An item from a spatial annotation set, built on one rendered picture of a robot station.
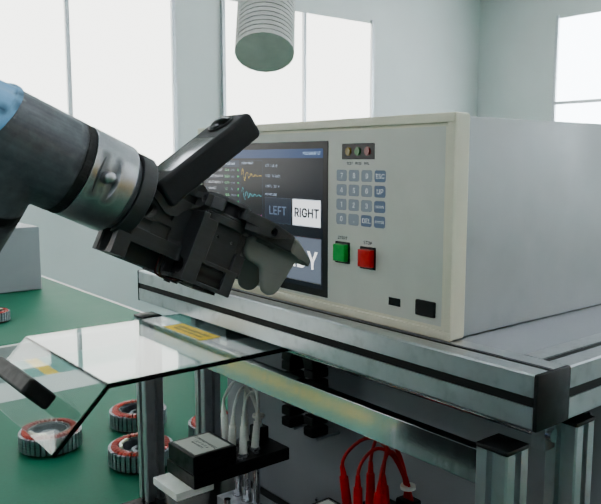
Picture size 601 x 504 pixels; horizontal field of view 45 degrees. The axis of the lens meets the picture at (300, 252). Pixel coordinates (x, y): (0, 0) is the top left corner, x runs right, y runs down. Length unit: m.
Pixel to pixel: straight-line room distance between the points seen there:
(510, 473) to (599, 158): 0.39
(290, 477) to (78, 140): 0.69
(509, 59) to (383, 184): 7.70
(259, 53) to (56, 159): 1.50
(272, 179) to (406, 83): 6.89
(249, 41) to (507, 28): 6.62
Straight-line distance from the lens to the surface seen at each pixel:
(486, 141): 0.69
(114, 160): 0.57
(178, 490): 0.93
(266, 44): 1.99
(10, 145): 0.54
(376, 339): 0.69
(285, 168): 0.82
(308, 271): 0.80
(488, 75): 8.53
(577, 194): 0.82
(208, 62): 6.20
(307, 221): 0.80
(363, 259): 0.72
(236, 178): 0.91
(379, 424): 0.70
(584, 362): 0.64
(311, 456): 1.06
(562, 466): 0.71
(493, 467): 0.62
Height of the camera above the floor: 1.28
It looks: 7 degrees down
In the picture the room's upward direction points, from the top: straight up
